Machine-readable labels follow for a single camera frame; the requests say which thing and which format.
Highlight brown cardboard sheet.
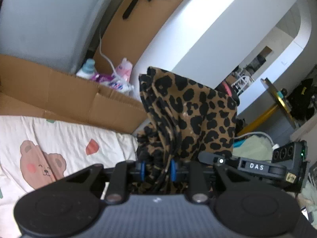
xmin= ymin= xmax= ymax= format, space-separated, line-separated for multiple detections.
xmin=1 ymin=55 xmax=147 ymax=134

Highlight white cartoon bear bedsheet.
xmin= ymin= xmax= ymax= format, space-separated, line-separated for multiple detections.
xmin=0 ymin=114 xmax=139 ymax=213

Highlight upright brown cardboard panel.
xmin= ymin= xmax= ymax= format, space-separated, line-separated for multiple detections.
xmin=96 ymin=0 xmax=183 ymax=66

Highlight light blue bottle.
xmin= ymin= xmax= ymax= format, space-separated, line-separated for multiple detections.
xmin=76 ymin=59 xmax=96 ymax=80

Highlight round gold black table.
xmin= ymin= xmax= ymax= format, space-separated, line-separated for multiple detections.
xmin=238 ymin=78 xmax=297 ymax=136

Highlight pink purple plastic packet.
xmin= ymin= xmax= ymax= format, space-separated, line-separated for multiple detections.
xmin=90 ymin=56 xmax=134 ymax=95

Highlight leopard print garment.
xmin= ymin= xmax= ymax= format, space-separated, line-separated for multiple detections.
xmin=134 ymin=67 xmax=237 ymax=194

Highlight grey mattress board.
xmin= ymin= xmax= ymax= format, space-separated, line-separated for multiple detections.
xmin=1 ymin=0 xmax=111 ymax=73

